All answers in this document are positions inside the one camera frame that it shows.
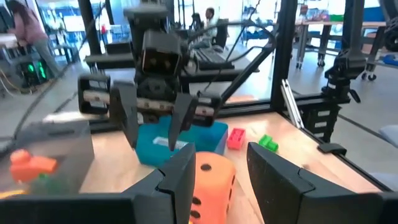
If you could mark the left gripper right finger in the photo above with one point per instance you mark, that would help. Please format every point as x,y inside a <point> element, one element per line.
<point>280,193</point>

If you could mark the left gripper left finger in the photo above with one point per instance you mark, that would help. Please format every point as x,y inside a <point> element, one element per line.
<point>168,193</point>

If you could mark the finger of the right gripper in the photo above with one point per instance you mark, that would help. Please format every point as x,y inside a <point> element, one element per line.
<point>183,115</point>
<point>124,105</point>

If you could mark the teal plastic bin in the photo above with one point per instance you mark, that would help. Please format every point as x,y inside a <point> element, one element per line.
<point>149,155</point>

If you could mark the orange foam die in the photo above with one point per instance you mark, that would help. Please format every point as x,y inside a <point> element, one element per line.
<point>214,186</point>

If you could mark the stepped green toy brick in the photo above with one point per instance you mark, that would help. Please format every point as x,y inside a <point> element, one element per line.
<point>269,143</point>

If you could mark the red-orange toy brick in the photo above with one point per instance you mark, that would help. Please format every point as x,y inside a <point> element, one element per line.
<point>236,139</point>

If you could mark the small yellow toy brick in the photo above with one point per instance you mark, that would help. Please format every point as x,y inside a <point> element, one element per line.
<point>9,194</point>

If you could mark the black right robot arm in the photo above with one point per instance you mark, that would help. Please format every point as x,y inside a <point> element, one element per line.
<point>146,18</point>

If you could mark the brown plastic bin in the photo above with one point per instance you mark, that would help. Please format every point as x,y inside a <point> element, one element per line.
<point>71,146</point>

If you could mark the black table clamp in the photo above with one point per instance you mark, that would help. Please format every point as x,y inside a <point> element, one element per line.
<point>331,148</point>

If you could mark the person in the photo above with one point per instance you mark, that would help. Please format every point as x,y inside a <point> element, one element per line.
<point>28,28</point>
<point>211,23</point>

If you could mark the black office chair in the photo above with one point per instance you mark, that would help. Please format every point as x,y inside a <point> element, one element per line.
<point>222,32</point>

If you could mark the black computer green lights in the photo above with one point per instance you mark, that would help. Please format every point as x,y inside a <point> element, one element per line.
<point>26,77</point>

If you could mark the wooden table on casters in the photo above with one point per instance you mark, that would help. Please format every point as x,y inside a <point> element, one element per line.
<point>317,24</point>

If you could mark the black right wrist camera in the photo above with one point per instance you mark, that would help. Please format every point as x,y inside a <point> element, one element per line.
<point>161,53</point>

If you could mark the silver metal bracket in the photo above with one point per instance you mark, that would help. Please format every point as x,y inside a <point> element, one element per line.
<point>290,102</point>

